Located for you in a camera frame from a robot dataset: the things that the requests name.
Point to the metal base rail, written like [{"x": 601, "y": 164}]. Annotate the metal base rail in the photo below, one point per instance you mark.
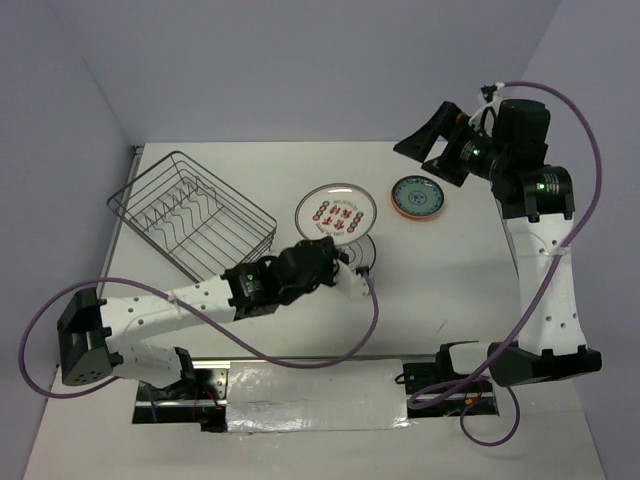
[{"x": 205, "y": 404}]

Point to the green blue floral plate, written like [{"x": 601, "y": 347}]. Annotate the green blue floral plate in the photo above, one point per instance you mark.
[{"x": 417, "y": 196}]

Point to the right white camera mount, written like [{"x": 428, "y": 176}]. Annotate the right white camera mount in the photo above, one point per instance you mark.
[{"x": 485, "y": 116}]

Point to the white plate red characters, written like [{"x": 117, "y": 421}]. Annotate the white plate red characters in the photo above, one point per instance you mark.
[{"x": 342, "y": 211}]

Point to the silver foil tape sheet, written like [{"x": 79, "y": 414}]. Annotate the silver foil tape sheet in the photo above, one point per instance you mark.
[{"x": 351, "y": 396}]

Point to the metal wire dish rack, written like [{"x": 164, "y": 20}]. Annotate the metal wire dish rack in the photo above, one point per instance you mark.
[{"x": 195, "y": 220}]

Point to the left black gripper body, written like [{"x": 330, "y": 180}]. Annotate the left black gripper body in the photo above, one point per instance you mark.
[{"x": 326, "y": 273}]

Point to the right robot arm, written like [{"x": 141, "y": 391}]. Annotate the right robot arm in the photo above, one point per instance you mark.
[{"x": 537, "y": 206}]

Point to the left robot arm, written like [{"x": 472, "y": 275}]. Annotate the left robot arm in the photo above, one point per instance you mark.
[{"x": 103, "y": 337}]

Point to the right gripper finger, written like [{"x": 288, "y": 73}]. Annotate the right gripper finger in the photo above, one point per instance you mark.
[
  {"x": 443, "y": 124},
  {"x": 446, "y": 170}
]

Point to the white enamel plate green rim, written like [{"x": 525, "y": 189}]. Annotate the white enamel plate green rim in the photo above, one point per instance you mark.
[{"x": 361, "y": 253}]

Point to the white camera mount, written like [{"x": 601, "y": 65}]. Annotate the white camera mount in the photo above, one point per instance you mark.
[
  {"x": 485, "y": 116},
  {"x": 352, "y": 283}
]

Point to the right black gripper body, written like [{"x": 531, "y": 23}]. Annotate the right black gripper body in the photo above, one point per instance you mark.
[{"x": 471, "y": 150}]

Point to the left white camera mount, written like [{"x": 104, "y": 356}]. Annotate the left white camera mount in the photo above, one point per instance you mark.
[{"x": 352, "y": 283}]

